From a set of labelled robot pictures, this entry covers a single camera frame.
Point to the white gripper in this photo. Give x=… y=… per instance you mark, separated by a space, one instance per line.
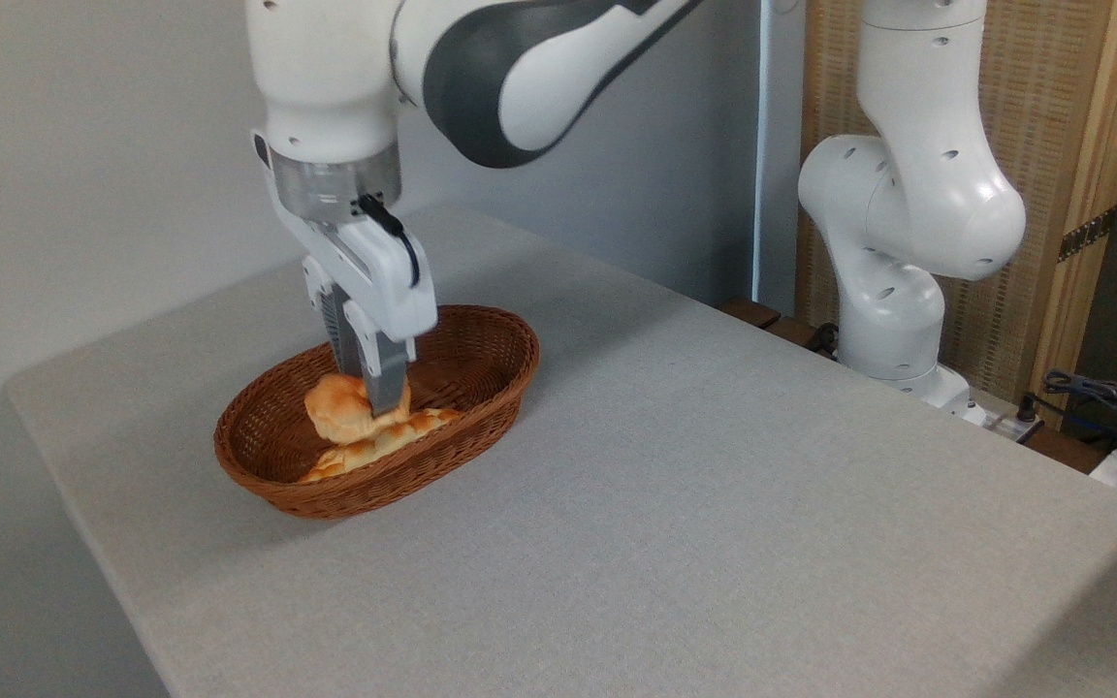
x=379 y=281

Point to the round braided bread bun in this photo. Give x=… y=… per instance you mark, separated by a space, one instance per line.
x=337 y=409

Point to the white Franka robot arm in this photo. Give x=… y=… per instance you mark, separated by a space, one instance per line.
x=908 y=194

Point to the black plug at robot base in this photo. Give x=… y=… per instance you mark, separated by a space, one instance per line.
x=822 y=339

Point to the long braided bread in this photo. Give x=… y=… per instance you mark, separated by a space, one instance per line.
x=379 y=446

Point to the brown wicker basket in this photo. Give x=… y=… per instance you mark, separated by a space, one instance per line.
x=481 y=359

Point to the wooden woven folding screen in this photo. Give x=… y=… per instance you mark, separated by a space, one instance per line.
x=1053 y=116

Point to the dark metal screen hinge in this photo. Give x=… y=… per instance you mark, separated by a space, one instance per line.
x=1088 y=234

